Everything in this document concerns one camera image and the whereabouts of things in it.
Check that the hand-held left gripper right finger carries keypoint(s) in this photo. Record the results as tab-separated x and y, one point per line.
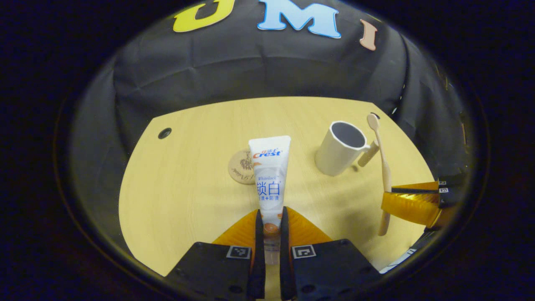
285	251

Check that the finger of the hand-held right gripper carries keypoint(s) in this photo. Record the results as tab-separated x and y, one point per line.
418	185
409	207

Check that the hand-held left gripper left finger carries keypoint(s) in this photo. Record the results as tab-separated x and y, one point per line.
259	251

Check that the beige toothbrush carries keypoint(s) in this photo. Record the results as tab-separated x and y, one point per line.
386	171

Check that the white toothpaste tube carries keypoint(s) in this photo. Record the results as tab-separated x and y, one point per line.
271	175

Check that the round wooden coaster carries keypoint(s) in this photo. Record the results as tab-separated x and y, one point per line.
238	171

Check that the white cup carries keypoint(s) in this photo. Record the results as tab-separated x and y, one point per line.
336	156

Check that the black backdrop cloth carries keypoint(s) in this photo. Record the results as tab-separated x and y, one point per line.
250	71

